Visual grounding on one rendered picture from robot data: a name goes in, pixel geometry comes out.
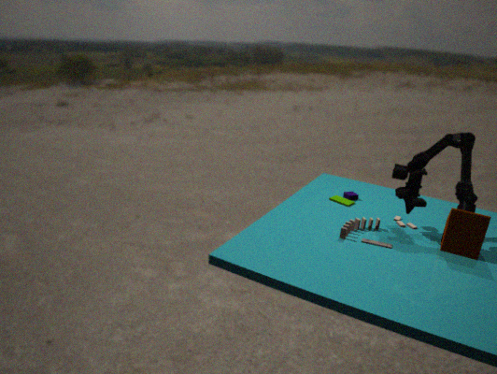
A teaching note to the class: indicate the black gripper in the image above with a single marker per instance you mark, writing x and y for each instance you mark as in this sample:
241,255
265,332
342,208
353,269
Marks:
410,203

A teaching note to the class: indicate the green flat rectangular block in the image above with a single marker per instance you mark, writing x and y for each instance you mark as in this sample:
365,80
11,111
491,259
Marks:
341,200

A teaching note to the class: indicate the purple block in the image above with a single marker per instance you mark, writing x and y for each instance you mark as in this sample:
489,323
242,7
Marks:
350,196

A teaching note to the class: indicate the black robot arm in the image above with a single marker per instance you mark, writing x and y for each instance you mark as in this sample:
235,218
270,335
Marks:
464,188

